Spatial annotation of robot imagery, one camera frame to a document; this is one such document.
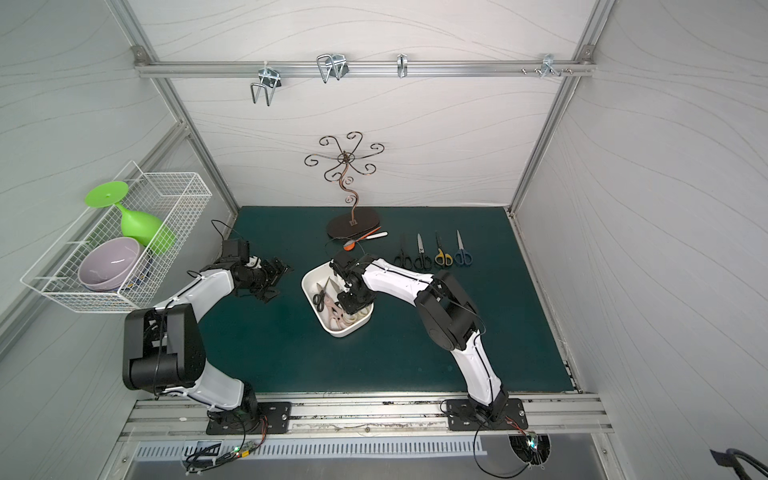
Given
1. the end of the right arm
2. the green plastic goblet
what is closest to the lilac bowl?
the green plastic goblet

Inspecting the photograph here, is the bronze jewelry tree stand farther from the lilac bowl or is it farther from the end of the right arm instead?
the lilac bowl

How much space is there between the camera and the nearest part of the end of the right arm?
2.25 feet

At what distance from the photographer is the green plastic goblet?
23.5 inches

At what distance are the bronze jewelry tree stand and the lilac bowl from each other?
0.49 meters

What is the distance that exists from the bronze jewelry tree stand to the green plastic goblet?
42 centimetres

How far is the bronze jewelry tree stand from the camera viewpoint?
0.92 meters
